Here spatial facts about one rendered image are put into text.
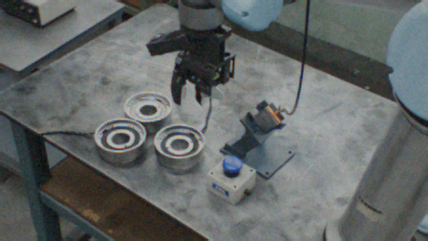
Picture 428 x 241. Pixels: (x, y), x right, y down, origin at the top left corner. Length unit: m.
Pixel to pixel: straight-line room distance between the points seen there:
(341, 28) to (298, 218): 1.82
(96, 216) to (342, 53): 1.76
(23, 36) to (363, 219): 1.35
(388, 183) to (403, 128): 0.08
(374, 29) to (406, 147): 2.18
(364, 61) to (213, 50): 1.97
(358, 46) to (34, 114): 1.82
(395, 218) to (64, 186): 1.02
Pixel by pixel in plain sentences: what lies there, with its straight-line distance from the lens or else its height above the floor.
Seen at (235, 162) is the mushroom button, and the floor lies 0.87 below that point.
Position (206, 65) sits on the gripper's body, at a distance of 1.03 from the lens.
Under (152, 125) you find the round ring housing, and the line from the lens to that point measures 1.33.
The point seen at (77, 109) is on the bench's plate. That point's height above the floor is 0.80.
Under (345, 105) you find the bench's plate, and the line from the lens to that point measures 1.48.
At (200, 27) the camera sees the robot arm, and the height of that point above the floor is 1.17.
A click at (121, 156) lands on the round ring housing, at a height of 0.83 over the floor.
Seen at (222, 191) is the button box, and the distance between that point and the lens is 1.20.
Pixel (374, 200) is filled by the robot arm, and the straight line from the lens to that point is 0.76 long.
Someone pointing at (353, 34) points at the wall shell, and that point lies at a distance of 2.91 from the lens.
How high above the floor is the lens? 1.70
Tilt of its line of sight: 40 degrees down
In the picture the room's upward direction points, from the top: 3 degrees clockwise
